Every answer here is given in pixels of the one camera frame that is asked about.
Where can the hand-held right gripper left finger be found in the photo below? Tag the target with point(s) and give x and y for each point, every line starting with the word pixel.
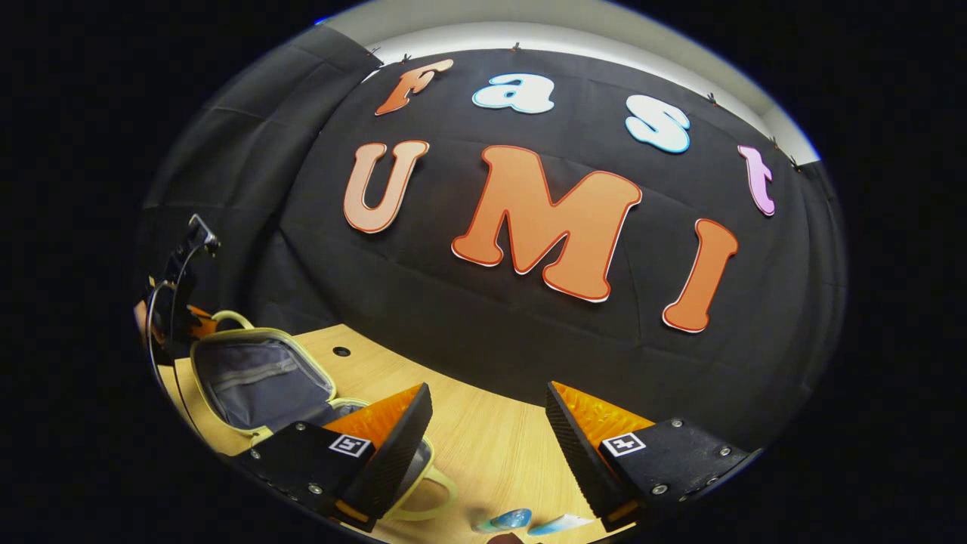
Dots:
pixel 393 453

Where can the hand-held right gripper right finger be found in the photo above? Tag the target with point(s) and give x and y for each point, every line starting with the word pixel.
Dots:
pixel 582 453

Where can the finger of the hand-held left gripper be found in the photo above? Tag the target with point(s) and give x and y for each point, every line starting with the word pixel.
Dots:
pixel 199 323

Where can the white and blue tube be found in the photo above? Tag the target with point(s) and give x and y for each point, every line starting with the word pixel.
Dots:
pixel 560 523

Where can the pale yellow suitcase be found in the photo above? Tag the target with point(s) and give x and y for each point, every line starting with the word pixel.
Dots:
pixel 257 378

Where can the clear blue capped bottle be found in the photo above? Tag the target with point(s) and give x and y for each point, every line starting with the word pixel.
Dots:
pixel 508 520

